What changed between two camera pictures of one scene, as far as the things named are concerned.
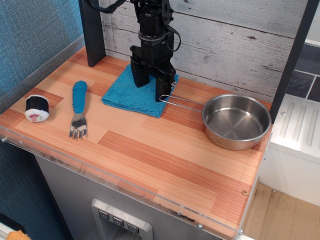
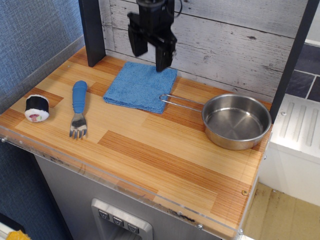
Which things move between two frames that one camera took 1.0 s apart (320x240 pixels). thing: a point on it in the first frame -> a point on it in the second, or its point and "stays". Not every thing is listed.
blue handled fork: x=78 y=124 stays
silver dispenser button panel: x=112 y=223 stays
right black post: x=294 y=57 stays
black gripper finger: x=163 y=87 -> x=164 y=57
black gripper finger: x=141 y=73 -> x=139 y=40
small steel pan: x=235 y=121 stays
